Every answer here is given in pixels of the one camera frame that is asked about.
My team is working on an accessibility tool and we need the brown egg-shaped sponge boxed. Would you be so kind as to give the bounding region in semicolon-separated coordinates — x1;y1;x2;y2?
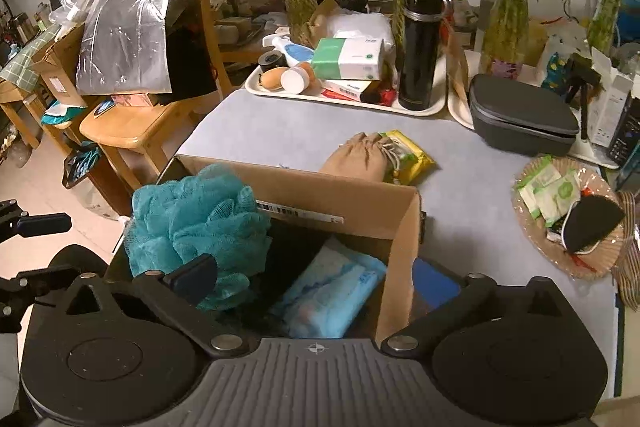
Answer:
261;67;291;92

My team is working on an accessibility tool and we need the white tray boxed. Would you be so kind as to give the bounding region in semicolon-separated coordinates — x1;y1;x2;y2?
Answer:
446;49;623;170
244;51;447;116

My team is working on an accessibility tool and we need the cardboard box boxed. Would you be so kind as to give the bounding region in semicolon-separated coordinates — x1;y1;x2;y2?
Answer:
107;154;426;343

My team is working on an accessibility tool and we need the brown drawstring pouch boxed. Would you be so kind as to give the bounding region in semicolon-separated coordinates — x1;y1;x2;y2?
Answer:
318;132;401;184

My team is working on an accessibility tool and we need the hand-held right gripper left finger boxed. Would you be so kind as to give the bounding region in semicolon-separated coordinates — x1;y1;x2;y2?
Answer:
60;253;251;353

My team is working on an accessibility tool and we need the wooden chair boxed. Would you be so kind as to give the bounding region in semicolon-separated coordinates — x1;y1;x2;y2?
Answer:
79;0;232;194

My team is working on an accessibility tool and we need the green white wipe packet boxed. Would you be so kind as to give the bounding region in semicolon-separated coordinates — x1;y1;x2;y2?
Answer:
542;169;583;229
517;163;556;221

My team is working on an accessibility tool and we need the white blue spray bottle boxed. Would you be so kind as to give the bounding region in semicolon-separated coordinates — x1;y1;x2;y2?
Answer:
262;33;317;64

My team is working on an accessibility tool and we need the grey zip case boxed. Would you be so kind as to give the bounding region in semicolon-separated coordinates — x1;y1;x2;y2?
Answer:
468;74;581;156

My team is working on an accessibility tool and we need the woven straw basket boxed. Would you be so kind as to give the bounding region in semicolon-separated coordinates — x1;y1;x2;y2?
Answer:
511;155;633;280

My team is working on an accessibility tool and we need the labelled cardboard carton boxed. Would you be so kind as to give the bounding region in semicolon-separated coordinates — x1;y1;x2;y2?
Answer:
32;24;101;108

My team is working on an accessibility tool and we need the yellow wet wipes pack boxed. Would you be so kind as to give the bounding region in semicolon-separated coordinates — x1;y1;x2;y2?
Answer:
380;129;437;186

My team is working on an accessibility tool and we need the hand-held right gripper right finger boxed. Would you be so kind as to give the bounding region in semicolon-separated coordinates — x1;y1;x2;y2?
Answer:
381;257;573;354

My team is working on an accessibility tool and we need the crumpled brown paper bag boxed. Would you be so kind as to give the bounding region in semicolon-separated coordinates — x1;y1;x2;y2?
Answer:
304;0;347;48

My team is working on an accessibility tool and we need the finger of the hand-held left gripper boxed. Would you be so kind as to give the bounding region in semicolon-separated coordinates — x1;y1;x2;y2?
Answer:
0;264;85;309
0;199;72;242

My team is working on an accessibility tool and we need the silver foil bag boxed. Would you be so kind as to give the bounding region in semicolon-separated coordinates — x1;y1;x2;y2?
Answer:
76;0;198;96

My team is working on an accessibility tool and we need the small black tripod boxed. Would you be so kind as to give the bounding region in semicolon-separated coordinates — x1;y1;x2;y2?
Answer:
565;54;601;140

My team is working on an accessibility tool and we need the kraft paper bag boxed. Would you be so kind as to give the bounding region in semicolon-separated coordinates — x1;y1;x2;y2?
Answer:
442;14;476;108

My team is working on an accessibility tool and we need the black face mask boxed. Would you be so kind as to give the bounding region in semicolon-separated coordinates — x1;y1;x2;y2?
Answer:
562;196;626;255

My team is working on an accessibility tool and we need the white flat box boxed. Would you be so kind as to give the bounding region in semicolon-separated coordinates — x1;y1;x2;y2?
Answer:
320;78;373;104

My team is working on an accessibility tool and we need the green white tissue pack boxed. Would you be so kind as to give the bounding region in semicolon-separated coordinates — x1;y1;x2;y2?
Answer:
311;38;386;82

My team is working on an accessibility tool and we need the tall white box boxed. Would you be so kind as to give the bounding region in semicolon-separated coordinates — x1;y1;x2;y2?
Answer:
590;47;637;148

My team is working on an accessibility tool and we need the light blue soft pack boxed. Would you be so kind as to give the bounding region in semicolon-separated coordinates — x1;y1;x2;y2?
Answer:
270;237;388;340

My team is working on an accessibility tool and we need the black tape roll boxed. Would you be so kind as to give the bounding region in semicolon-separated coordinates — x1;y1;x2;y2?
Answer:
258;51;289;70

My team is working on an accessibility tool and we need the tall black box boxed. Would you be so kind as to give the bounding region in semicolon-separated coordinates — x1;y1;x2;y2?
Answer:
606;97;640;166

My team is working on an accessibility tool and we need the pink box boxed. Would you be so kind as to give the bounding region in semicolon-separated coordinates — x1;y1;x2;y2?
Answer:
110;93;152;108

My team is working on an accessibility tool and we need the black thermos bottle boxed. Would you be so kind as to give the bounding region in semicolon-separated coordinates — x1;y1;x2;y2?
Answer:
397;0;453;112

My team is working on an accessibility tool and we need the striped woven strap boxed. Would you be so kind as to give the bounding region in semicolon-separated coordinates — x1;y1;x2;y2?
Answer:
612;192;640;308

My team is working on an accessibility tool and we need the white jar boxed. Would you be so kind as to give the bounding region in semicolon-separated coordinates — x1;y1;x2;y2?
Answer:
280;68;311;94

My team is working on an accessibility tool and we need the teal patterned pouch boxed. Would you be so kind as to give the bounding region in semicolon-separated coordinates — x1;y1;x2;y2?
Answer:
542;52;569;90

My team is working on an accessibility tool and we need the teal bath pouf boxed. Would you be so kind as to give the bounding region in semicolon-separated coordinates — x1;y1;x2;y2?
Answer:
123;163;273;312

